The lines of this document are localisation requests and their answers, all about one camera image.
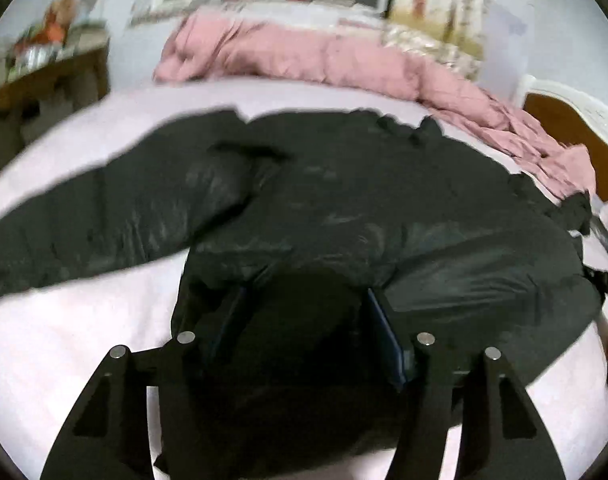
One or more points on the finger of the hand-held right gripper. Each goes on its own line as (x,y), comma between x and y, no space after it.
(606,240)

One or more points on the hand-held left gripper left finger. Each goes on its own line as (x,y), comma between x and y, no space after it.
(230,327)

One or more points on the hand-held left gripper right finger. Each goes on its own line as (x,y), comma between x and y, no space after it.
(388,340)

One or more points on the black down jacket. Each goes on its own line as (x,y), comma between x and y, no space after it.
(334,200)

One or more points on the bed with pink sheet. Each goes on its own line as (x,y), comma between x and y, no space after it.
(59,360)

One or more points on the pink plaid quilt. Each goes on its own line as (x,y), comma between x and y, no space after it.
(309,55)

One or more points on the patterned curtain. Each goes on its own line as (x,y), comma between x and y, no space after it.
(434,5)

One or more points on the carved wooden side table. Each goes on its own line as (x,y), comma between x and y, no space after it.
(44,85)

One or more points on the orange packet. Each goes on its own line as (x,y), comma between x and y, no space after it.
(53,32)

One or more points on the wooden headboard with white frame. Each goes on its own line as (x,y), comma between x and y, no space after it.
(564,115)

